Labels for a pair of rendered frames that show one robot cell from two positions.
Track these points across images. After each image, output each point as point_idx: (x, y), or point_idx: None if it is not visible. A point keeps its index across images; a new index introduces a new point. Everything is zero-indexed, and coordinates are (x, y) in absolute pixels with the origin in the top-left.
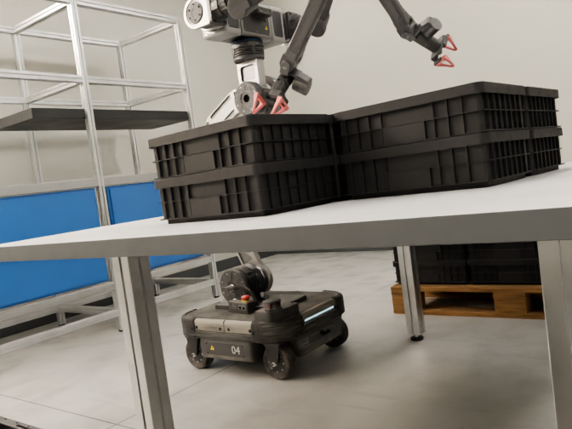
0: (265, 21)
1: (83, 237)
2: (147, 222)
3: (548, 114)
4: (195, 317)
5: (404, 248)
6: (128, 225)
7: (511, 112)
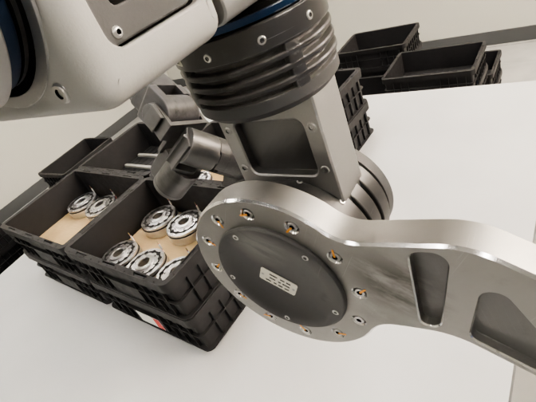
0: None
1: (407, 100)
2: (437, 158)
3: (40, 223)
4: None
5: None
6: (442, 143)
7: (108, 167)
